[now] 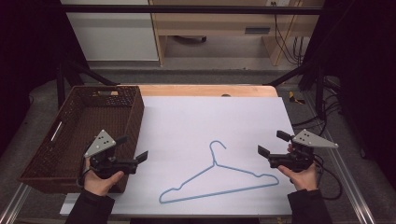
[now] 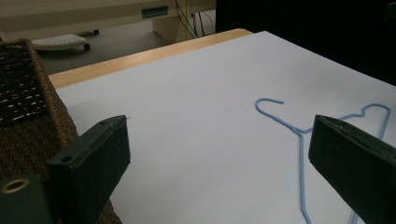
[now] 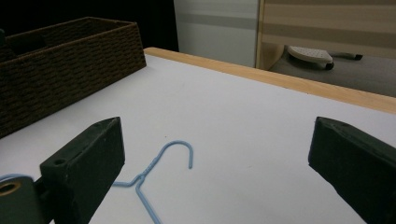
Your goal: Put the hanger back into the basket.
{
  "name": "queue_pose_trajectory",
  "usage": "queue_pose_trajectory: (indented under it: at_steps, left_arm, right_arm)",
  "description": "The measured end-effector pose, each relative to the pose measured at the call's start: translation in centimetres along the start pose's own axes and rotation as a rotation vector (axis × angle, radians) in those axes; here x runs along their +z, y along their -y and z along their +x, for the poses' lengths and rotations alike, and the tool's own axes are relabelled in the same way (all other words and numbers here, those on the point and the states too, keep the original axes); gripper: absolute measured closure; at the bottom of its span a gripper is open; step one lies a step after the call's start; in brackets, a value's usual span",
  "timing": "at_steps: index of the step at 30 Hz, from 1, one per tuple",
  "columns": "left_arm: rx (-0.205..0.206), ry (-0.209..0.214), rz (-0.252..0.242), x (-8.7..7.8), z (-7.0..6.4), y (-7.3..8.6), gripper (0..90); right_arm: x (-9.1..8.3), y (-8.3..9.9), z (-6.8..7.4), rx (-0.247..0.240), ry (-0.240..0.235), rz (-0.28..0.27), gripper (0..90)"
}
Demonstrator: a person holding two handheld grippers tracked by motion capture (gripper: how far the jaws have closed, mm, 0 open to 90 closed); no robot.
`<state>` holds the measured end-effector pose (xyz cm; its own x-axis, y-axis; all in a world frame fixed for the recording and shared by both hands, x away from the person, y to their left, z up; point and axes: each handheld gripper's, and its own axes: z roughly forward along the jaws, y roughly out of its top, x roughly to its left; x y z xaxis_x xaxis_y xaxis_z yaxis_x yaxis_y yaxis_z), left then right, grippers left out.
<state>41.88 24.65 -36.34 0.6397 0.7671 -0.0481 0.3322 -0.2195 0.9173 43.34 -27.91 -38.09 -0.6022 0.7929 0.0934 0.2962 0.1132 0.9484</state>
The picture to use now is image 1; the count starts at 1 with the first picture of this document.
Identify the aluminium rail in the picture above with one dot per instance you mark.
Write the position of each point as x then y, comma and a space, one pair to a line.
351, 183
12, 205

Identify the light wooden desk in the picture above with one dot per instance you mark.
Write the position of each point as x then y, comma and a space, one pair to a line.
214, 23

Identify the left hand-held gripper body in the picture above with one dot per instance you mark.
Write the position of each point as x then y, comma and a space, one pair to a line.
102, 144

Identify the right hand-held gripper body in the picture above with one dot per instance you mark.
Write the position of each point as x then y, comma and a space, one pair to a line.
311, 140

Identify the black horizontal frame bar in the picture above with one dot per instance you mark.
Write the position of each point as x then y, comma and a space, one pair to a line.
186, 9

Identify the person's right hand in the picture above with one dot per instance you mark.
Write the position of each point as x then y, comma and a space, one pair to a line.
303, 180

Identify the person's left hand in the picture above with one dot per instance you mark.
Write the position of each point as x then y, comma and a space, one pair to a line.
99, 185

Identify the white cabinet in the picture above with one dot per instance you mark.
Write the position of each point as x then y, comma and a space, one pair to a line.
115, 34

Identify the yellow and black tool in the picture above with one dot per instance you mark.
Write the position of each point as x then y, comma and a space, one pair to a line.
294, 98

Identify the black metal stand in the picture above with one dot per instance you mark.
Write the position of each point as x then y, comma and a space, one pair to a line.
71, 74
311, 74

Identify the brown woven basket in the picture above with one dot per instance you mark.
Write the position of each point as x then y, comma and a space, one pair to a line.
77, 124

